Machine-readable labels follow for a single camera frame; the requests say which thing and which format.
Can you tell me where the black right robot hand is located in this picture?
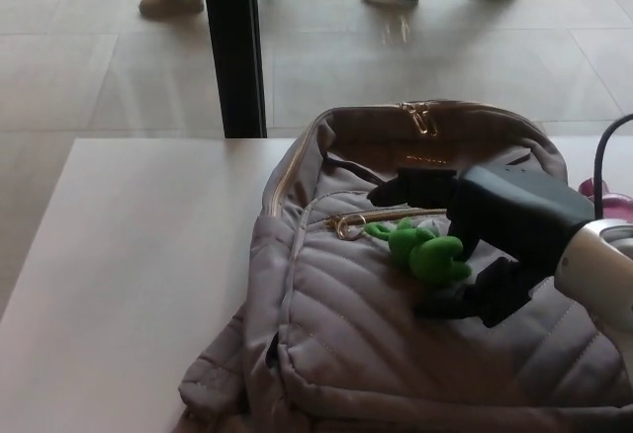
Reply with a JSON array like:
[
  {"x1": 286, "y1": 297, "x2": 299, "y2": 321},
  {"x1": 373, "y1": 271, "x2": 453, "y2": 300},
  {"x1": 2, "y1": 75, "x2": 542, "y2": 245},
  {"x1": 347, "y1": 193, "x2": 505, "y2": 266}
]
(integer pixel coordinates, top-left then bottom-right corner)
[{"x1": 369, "y1": 164, "x2": 595, "y2": 331}]

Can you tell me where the green plush keychain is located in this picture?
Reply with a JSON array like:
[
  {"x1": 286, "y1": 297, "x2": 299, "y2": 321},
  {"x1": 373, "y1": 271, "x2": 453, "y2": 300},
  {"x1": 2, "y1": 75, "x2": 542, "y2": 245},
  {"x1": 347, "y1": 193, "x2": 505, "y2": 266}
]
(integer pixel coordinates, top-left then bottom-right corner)
[{"x1": 343, "y1": 213, "x2": 472, "y2": 288}]

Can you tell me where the grey quilted backpack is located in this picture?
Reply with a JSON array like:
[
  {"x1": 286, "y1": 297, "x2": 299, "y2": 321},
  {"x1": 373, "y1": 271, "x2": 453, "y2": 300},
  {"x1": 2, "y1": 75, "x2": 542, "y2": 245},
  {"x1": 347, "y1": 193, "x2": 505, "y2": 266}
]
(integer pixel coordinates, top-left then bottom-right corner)
[{"x1": 178, "y1": 98, "x2": 633, "y2": 433}]

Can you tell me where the pink transparent water bottle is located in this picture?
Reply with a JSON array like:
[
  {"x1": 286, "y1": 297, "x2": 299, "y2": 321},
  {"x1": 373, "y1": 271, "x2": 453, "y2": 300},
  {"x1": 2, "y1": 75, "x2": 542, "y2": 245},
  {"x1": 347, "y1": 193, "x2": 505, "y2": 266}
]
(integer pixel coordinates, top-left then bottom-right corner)
[{"x1": 578, "y1": 177, "x2": 633, "y2": 220}]

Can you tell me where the tan brown shoe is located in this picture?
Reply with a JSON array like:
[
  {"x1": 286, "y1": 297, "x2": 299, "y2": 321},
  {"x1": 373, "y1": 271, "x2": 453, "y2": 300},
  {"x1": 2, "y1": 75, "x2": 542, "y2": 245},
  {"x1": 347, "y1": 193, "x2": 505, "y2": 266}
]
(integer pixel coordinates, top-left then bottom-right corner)
[{"x1": 137, "y1": 0, "x2": 206, "y2": 21}]

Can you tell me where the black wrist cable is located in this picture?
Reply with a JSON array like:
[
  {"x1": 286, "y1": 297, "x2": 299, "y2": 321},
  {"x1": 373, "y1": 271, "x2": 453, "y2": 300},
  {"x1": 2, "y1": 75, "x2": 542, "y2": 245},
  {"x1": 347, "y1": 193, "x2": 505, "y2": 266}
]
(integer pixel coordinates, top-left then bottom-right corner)
[{"x1": 592, "y1": 113, "x2": 633, "y2": 217}]

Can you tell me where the black window frame post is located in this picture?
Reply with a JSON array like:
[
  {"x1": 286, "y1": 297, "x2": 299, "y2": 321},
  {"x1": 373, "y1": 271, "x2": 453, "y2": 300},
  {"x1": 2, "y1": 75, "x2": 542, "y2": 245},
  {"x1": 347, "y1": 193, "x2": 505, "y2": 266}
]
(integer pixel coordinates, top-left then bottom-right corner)
[{"x1": 199, "y1": 0, "x2": 269, "y2": 139}]

